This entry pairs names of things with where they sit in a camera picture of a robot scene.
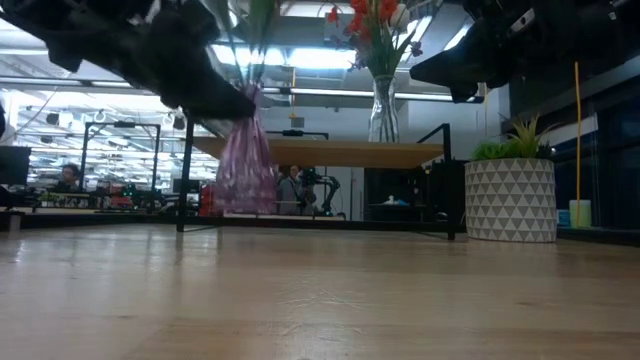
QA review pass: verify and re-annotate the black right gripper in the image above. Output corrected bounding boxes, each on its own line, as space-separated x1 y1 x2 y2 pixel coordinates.
409 0 551 104

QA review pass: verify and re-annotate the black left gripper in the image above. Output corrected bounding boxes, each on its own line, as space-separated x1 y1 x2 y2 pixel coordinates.
127 0 257 122

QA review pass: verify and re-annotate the pink ribbed glass vase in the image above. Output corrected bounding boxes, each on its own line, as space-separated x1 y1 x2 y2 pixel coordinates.
213 82 279 216

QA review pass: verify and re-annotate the clear glass vase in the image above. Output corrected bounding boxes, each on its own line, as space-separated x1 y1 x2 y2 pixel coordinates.
368 74 401 144

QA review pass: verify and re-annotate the red artificial flower bunch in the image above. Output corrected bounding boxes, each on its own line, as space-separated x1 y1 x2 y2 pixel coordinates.
326 0 402 76

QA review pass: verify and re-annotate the red background cabinet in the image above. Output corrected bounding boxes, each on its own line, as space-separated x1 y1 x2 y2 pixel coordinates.
198 183 217 217

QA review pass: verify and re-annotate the long LED light bar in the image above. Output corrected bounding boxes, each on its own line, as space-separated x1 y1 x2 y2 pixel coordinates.
0 74 485 105

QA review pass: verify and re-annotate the person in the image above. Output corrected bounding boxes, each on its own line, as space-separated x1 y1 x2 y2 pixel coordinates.
52 163 84 194
277 164 307 216

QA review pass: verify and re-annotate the potted plant triangle-patterned pot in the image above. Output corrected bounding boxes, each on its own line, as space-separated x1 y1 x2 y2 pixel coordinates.
463 113 559 244

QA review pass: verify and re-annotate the pale green cup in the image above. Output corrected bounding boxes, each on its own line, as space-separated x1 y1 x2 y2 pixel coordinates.
568 199 593 229

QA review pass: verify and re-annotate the black monitor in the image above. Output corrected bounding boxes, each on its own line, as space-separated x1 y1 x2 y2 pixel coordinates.
0 145 32 187

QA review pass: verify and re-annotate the black background camera bar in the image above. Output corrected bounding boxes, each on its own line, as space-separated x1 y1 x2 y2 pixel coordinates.
264 128 330 141

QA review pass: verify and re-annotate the black background rig frame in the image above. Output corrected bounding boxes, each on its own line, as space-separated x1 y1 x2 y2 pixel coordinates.
78 120 162 195

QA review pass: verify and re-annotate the wooden shelf black frame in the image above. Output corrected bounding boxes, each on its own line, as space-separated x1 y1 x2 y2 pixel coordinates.
175 114 469 241

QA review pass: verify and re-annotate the yellow hanging cable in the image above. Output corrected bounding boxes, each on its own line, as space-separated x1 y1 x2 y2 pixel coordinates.
573 61 584 227

